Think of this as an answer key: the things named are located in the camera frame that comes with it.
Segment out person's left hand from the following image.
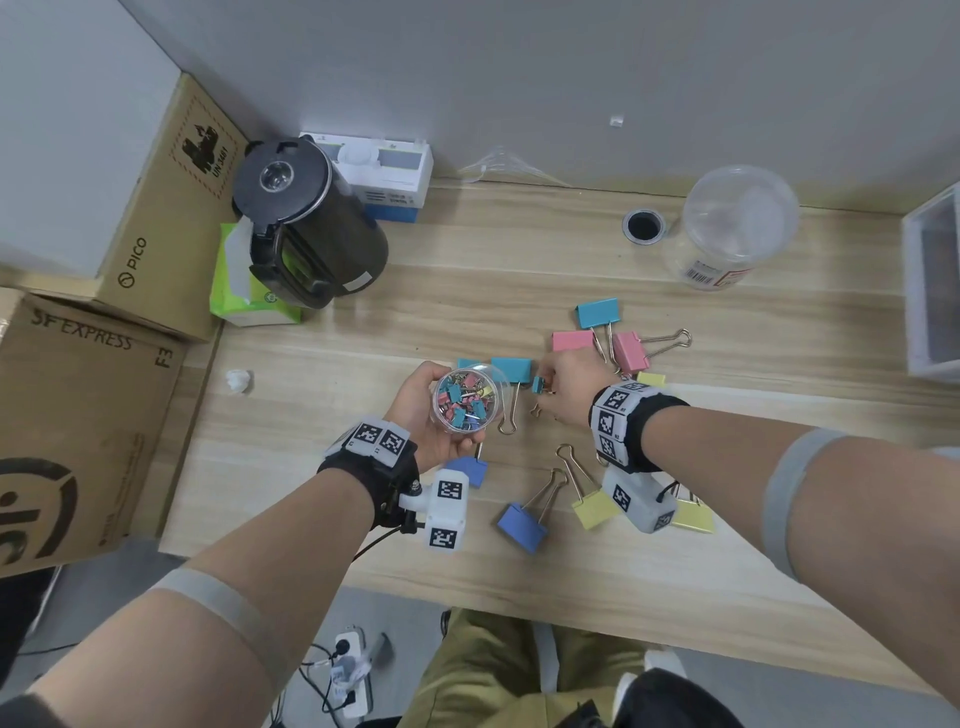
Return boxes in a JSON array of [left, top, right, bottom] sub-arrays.
[[382, 361, 496, 475]]

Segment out person's right hand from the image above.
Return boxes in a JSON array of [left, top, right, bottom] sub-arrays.
[[533, 348, 620, 430]]

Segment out small clear plastic jar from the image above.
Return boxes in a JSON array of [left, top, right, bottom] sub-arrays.
[[431, 363, 511, 436]]

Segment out large blue binder clip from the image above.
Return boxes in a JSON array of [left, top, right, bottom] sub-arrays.
[[443, 442, 490, 489], [496, 468, 571, 556]]

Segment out silver clip handle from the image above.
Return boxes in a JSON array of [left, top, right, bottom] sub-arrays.
[[669, 483, 716, 535]]

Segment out large clear plastic jar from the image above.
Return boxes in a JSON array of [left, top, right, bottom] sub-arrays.
[[663, 187, 796, 292]]

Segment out person's left forearm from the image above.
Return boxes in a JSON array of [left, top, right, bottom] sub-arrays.
[[29, 468, 376, 728]]

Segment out person's right forearm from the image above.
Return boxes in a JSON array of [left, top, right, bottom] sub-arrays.
[[641, 404, 960, 706]]

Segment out person's olive trousers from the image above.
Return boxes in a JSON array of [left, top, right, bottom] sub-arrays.
[[397, 607, 654, 728]]

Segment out person's black white shoe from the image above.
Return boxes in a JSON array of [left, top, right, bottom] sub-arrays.
[[611, 648, 744, 728]]

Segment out person's black sleeve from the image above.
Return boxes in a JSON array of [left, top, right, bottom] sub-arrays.
[[0, 693, 73, 728]]

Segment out black electric kettle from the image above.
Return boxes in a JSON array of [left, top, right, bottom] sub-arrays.
[[230, 134, 390, 310]]

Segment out green tissue pack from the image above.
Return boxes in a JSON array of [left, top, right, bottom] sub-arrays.
[[209, 222, 305, 328]]

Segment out clear plastic wrap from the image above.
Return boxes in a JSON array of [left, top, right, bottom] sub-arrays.
[[458, 146, 571, 189]]

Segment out white and blue box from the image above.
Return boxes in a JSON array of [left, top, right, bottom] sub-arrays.
[[298, 131, 435, 224]]

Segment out white power strip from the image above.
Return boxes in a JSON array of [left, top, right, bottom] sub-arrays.
[[329, 626, 376, 718]]

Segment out black waist pouch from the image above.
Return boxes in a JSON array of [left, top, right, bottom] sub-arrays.
[[554, 698, 613, 728]]

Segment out big brown box black logo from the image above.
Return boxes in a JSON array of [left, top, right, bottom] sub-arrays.
[[0, 287, 189, 580]]

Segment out white plastic drawer organiser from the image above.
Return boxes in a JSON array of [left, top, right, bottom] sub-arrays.
[[902, 182, 960, 385]]

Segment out brown cardboard box white top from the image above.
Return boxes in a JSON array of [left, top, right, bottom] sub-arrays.
[[0, 0, 253, 345]]

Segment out black marker wrist strap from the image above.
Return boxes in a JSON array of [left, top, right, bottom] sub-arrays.
[[317, 416, 421, 530], [588, 380, 691, 475]]

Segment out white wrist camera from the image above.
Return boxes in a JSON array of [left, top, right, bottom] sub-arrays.
[[599, 466, 679, 535], [398, 470, 470, 556]]

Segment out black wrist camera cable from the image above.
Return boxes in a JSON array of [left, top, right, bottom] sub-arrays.
[[350, 523, 406, 564]]

